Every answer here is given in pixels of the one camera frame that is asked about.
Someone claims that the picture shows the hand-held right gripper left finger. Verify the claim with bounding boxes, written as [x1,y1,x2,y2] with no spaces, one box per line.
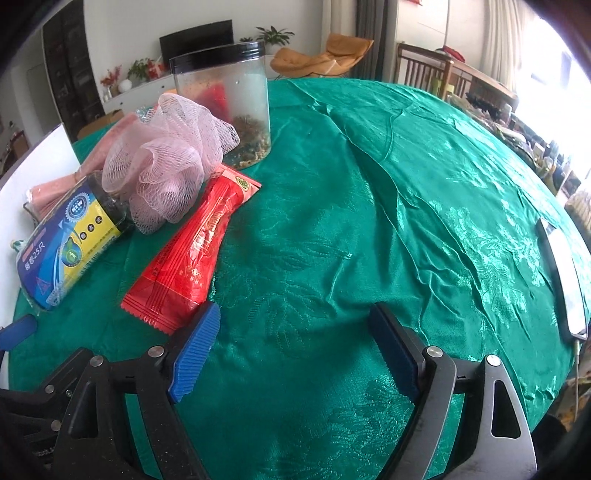
[51,302,222,480]

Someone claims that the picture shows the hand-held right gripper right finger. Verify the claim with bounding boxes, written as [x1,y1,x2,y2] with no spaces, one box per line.
[368,302,539,480]

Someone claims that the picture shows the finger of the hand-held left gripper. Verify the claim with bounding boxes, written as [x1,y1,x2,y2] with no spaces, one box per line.
[0,315,38,352]
[0,348,93,462]

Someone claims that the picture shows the black bag roll blue label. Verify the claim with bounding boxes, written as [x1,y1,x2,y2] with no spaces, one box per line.
[16,172,136,312]

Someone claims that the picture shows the red snack packet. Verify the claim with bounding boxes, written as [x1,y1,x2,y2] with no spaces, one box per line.
[121,162,262,336]

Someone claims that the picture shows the pink folded towel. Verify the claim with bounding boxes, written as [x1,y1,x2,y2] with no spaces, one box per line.
[25,112,160,220]

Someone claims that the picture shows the green patterned tablecloth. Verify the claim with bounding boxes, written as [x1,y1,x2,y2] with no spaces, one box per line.
[9,76,591,480]

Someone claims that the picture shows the white board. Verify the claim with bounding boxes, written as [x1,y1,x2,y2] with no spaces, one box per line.
[0,122,83,391]

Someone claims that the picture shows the smartphone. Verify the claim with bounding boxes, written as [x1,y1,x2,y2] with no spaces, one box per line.
[536,217,589,342]

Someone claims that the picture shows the pink mesh bath sponge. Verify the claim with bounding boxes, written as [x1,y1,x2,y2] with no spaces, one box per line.
[102,92,241,235]

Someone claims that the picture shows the brown wooden stool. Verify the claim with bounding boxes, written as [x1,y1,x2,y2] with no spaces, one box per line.
[76,110,125,140]

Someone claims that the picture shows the dark bookshelf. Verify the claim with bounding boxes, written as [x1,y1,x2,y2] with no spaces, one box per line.
[42,0,106,144]

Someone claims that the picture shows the clear jar with black lid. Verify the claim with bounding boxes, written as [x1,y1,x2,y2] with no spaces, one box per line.
[168,41,272,169]

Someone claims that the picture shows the red flowers in vase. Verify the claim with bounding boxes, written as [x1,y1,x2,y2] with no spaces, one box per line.
[99,66,123,100]

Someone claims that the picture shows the cluttered wooden table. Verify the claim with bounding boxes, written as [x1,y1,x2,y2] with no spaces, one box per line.
[443,60,583,199]

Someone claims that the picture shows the dark wooden chair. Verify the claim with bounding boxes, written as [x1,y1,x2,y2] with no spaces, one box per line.
[394,41,455,100]

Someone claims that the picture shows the green bushy potted plant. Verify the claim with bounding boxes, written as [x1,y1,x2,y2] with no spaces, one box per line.
[127,58,155,84]

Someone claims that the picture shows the orange lounge chair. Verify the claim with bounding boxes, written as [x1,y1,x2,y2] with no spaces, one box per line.
[269,33,375,80]

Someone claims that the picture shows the black television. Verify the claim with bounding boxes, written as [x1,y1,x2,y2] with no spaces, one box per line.
[159,19,234,61]

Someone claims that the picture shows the grey curtain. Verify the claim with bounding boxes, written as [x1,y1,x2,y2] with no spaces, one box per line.
[355,0,398,81]

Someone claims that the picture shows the large leafy potted plant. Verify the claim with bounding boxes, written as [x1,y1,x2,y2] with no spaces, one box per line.
[254,25,295,47]

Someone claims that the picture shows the cream sheer curtain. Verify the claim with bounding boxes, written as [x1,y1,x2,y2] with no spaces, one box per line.
[480,0,532,88]
[318,0,358,51]

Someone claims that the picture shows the white cable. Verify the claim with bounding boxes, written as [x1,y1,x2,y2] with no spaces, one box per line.
[573,339,583,416]

